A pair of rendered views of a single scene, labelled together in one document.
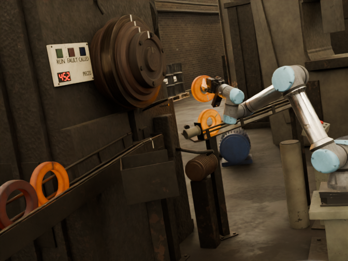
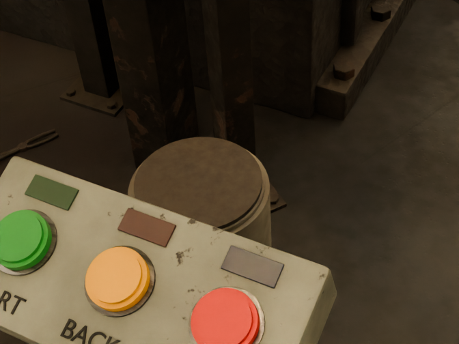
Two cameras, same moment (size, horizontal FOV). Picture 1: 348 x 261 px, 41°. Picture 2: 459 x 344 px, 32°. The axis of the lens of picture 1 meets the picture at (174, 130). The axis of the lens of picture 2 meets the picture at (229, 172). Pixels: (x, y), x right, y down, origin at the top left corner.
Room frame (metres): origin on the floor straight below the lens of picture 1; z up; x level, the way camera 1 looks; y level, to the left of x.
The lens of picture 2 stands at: (2.70, -1.12, 1.00)
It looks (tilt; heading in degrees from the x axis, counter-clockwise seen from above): 46 degrees down; 91
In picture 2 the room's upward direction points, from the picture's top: 5 degrees counter-clockwise
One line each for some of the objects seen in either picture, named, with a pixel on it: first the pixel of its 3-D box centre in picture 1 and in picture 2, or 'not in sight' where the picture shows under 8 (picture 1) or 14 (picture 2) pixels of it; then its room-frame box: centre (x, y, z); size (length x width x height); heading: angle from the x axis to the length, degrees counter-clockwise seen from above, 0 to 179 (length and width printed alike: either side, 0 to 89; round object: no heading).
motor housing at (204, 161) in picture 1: (206, 199); (172, 45); (2.60, -0.13, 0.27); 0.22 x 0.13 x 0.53; 151
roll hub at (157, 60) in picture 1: (149, 59); not in sight; (2.33, 0.07, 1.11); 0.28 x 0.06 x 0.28; 151
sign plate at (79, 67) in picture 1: (71, 63); not in sight; (2.14, 0.41, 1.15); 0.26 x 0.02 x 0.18; 151
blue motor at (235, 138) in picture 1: (235, 144); not in sight; (4.55, -0.58, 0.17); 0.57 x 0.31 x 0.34; 171
